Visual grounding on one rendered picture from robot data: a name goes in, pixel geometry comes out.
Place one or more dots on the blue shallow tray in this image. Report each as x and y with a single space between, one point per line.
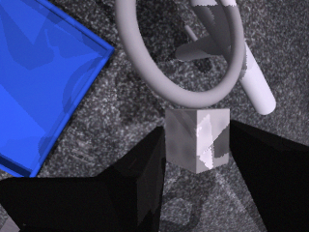
48 62

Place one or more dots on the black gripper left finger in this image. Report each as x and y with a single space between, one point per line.
125 197

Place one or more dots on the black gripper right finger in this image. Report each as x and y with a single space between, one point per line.
276 171

